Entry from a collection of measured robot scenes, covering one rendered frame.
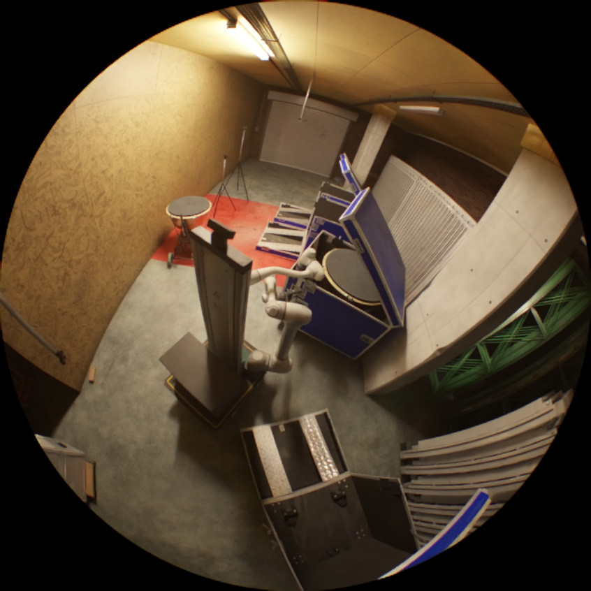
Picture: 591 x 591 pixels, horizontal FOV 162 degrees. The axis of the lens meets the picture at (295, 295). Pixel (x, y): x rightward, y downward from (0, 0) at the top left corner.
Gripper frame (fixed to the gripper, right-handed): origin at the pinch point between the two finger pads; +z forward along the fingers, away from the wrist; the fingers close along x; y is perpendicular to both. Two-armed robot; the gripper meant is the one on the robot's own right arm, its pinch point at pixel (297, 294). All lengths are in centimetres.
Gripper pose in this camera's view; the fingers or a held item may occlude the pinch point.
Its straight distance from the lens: 210.6
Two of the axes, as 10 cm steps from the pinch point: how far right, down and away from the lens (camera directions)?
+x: -3.0, 6.1, 7.3
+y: -3.6, -7.8, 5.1
